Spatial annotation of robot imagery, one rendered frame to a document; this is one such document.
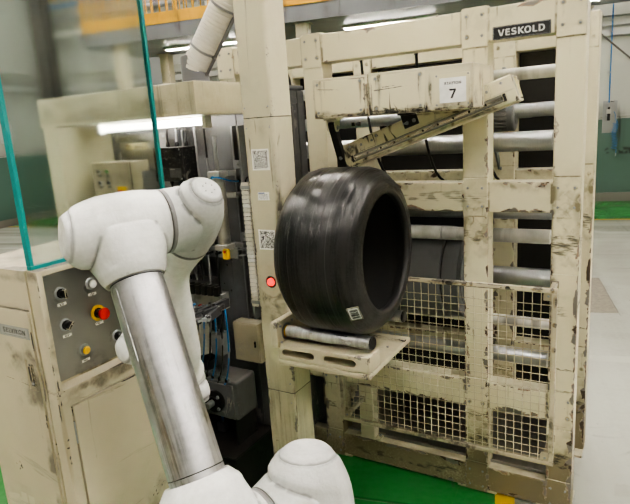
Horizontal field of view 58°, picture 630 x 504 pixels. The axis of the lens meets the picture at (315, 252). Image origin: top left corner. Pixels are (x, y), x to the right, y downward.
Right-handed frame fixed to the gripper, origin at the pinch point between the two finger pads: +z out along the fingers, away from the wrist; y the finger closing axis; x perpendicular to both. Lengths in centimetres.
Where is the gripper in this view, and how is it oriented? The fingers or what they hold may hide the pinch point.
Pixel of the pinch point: (221, 305)
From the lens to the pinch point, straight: 190.2
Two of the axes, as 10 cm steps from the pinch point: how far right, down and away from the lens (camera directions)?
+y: -8.6, -0.5, 5.0
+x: 0.7, 9.7, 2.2
